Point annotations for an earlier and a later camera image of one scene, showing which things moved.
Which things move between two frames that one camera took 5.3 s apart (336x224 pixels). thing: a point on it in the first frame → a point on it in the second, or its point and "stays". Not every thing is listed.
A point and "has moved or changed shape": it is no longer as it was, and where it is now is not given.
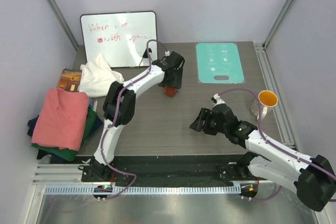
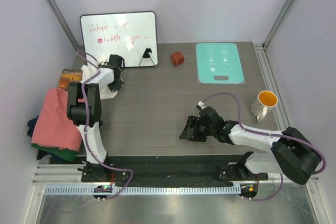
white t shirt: (96, 76) stays
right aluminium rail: (280, 109) stays
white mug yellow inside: (267, 100) stays
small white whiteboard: (118, 39) stays
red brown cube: (170, 91) has moved or changed shape
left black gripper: (176, 83) → (115, 87)
